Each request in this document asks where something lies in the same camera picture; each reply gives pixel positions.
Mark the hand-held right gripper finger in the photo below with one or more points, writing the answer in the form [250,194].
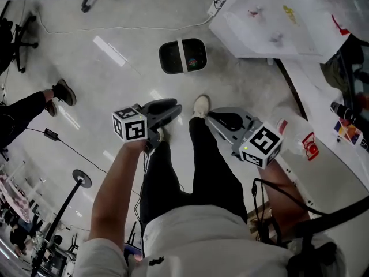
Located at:
[223,131]
[230,111]

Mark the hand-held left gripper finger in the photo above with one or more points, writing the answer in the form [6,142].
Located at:
[168,115]
[160,105]

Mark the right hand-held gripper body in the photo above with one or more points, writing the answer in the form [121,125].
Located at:
[263,144]

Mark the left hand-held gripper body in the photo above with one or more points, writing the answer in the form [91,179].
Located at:
[129,124]

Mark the person's left forearm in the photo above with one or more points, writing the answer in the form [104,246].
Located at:
[115,189]

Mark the person's right forearm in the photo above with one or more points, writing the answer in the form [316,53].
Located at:
[282,195]

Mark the person's left white shoe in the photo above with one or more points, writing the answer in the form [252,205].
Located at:
[163,134]

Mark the clear water jug red cap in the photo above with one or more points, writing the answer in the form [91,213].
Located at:
[299,140]

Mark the white floor tape strip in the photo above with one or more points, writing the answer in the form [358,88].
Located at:
[109,51]

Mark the black power adapter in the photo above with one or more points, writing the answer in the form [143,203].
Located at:
[51,134]

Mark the coloured card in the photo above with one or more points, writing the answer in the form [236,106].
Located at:
[348,133]

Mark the black bottle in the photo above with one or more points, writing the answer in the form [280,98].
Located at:
[343,111]

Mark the black pole stand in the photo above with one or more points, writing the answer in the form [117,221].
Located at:
[62,206]

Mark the white power strip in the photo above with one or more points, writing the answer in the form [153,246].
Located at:
[217,3]

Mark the person's white shirt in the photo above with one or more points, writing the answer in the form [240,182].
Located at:
[201,241]

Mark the checkered cloth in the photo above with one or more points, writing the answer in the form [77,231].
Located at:
[17,200]

